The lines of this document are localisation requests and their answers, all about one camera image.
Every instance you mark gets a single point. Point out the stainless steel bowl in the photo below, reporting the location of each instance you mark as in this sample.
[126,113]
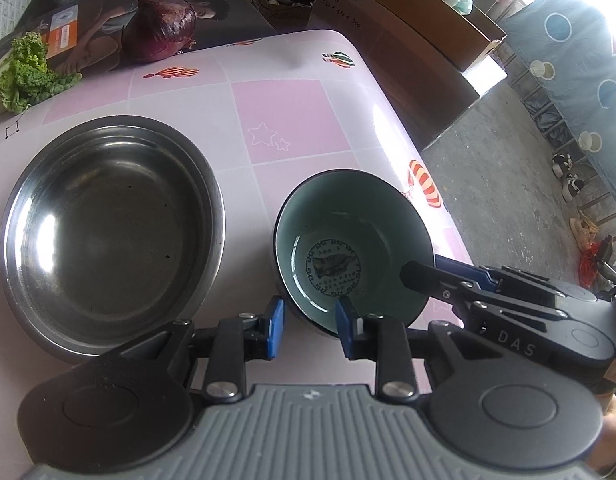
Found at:
[113,230]

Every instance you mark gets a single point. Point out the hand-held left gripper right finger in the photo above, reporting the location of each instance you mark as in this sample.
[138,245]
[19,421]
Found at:
[344,330]

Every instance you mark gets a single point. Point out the teal ceramic bowl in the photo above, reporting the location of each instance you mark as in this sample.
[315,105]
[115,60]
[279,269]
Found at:
[338,230]

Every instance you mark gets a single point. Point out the blue printed blanket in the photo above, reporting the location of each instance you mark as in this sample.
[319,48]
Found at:
[577,60]

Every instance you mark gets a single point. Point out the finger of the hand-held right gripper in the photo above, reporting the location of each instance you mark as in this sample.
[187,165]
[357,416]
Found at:
[422,277]
[462,270]

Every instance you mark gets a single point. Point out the small cardboard box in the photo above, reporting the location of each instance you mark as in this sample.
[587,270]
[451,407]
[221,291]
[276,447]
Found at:
[293,12]

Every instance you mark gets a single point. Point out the metal drying rack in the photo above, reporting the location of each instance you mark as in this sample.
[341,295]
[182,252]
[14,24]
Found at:
[542,115]

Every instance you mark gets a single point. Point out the white sneaker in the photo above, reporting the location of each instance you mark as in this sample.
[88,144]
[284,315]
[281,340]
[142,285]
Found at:
[573,187]
[562,165]

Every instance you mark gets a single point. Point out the dark printed box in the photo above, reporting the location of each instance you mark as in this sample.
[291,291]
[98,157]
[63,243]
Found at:
[88,20]

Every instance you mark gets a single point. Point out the red plastic bag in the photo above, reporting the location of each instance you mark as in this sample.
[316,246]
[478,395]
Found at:
[590,262]

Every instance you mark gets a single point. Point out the long brown cardboard box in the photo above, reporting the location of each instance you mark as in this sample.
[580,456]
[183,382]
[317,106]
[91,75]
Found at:
[382,60]

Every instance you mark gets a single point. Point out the beige plastic bag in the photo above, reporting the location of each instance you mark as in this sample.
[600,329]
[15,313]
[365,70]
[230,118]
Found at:
[583,232]

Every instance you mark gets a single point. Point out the green lettuce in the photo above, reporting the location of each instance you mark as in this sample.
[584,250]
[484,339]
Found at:
[25,75]

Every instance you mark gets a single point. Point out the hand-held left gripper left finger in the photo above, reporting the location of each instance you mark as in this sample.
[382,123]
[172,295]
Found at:
[274,327]

